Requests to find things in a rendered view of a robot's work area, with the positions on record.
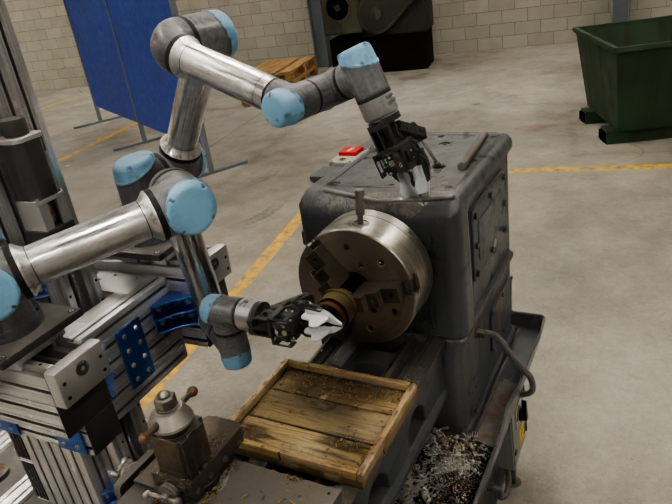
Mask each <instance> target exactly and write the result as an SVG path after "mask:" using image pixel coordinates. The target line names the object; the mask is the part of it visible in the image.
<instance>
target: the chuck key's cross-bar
mask: <svg viewBox="0 0 672 504"><path fill-rule="evenodd" d="M323 192H325V193H329V194H334V195H338V196H342V197H347V198H351V199H355V194H352V193H348V192H343V191H339V190H335V189H330V188H326V187H325V188H324V189H323ZM445 200H455V195H454V194H450V195H434V196H417V197H410V198H407V199H403V198H402V197H401V198H385V199H375V198H370V197H366V196H364V197H363V198H362V201H364V202H369V203H373V204H391V203H409V202H427V201H445Z"/></svg>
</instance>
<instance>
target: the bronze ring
mask: <svg viewBox="0 0 672 504"><path fill-rule="evenodd" d="M351 295H352V293H351V292H349V291H348V290H346V289H335V288H334V289H329V290H327V291H326V292H325V293H324V294H323V295H322V297H321V300H320V301H319V302H318V304H317V305H318V306H320V307H322V308H323V309H324V310H326V311H328V312H329V313H331V314H332V315H333V316H334V317H336V318H337V319H338V320H339V321H340V322H342V326H343V328H345V327H346V326H347V325H348V324H349V323H351V322H352V321H353V320H354V319H355V318H356V316H357V312H358V309H357V305H356V303H355V301H354V299H353V298H352V297H351ZM343 328H342V329H343Z"/></svg>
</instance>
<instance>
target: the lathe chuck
mask: <svg viewBox="0 0 672 504"><path fill-rule="evenodd" d="M356 221H357V215H349V216H345V217H342V218H339V219H337V220H335V221H333V222H332V223H330V224H329V225H328V226H327V227H326V228H325V229H323V230H322V231H321V232H320V233H319V234H318V235H317V236H316V237H315V238H314V239H313V240H312V241H311V242H310V243H308V244H307V246H306V247H305V249H304V250H303V252H302V255H301V257H300V261H299V269H298V274H299V282H300V287H301V290H302V293H304V292H309V293H310V294H312V295H313V296H314V301H315V304H318V302H319V301H320V300H321V297H322V294H321V293H320V292H319V291H318V288H319V287H320V286H321V285H320V283H319V282H318V281H317V280H316V279H315V278H314V277H313V275H314V274H315V273H317V272H316V271H315V269H314V268H313V267H312V266H311V265H310V264H309V263H308V262H307V260H306V259H305V257H306V256H308V255H309V254H310V253H311V252H312V251H313V250H312V249H311V248H310V247H309V246H310V245H311V244H312V243H313V242H314V241H316V240H317V239H319V240H320V241H321V243H322V244H323V245H324V246H325V247H326V248H327V249H328V250H329V252H330V253H331V254H332V255H333V256H334V257H335V258H336V259H337V261H338V262H339V263H340V264H341V265H342V266H343V267H344V268H345V270H346V271H347V272H351V274H350V277H349V278H348V279H347V280H346V281H345V282H344V283H343V285H342V286H341V287H340V288H339V289H346V290H348V291H349V292H350V291H351V292H353V293H354V292H355V291H356V290H357V289H358V288H359V286H360V285H361V284H362V283H361V282H360V281H359V280H358V279H357V278H356V276H355V274H354V272H355V273H358V274H360V275H362V276H363V277H364V278H366V279H367V281H388V280H410V279H412V278H413V275H412V274H414V277H415V281H416V285H417V292H414V293H413V294H407V295H406V297H405V298H404V299H403V301H402V302H401V303H383V305H382V306H381V307H380V308H368V309H367V311H366V312H360V313H357V316H356V318H355V319H354V322H353V326H352V329H351V333H350V337H349V339H351V340H354V341H357V342H362V343H372V344H374V343H383V342H387V341H390V340H393V339H395V338H396V337H398V336H400V335H401V334H402V333H403V332H404V331H405V330H406V329H407V328H408V327H409V325H410V324H411V322H412V321H413V319H414V318H415V316H416V315H417V313H418V312H419V311H420V309H421V308H422V306H423V304H424V302H425V300H426V297H427V294H428V288H429V278H428V272H427V268H426V264H425V262H424V259H423V257H422V255H421V253H420V252H419V250H418V248H417V247H416V245H415V244H414V243H413V242H412V240H411V239H410V238H409V237H408V236H407V235H406V234H405V233H403V232H402V231H401V230H400V229H398V228H397V227H396V226H394V225H392V224H391V223H389V222H387V221H385V220H382V219H380V218H377V217H373V216H368V215H363V221H366V222H367V225H365V226H356V225H354V224H353V223H354V222H356Z"/></svg>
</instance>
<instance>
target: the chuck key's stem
mask: <svg viewBox="0 0 672 504"><path fill-rule="evenodd" d="M364 196H365V192H364V189H363V188H357V189H355V213H356V215H357V224H359V225H362V224H364V223H363V215H364V214H365V202H364V201H362V198H363V197H364Z"/></svg>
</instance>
